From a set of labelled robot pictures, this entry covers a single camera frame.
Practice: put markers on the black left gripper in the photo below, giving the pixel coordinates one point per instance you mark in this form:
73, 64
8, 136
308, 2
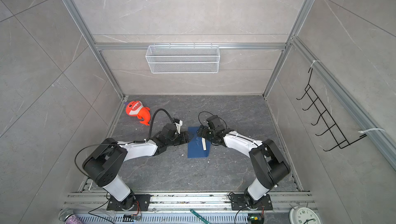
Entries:
186, 137

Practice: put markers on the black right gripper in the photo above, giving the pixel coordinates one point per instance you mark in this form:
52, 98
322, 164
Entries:
205, 129

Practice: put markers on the beige letter paper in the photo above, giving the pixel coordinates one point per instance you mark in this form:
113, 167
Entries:
204, 144

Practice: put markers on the blue envelope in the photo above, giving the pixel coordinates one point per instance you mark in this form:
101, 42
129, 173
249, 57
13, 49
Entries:
195, 148

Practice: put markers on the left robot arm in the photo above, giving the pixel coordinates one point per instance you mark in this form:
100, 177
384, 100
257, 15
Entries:
102, 162

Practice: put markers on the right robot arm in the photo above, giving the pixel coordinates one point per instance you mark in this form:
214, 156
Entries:
269, 164

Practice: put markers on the red plush toy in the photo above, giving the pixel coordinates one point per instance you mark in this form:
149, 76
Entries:
136, 109

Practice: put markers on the white analog clock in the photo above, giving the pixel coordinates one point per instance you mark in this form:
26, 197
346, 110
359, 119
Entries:
303, 215

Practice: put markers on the white wire basket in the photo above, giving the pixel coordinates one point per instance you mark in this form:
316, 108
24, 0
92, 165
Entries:
174, 59

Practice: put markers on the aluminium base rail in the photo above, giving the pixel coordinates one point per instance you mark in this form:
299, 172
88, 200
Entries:
174, 208

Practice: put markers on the black wire hook rack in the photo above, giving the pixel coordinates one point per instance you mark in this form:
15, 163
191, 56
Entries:
325, 117

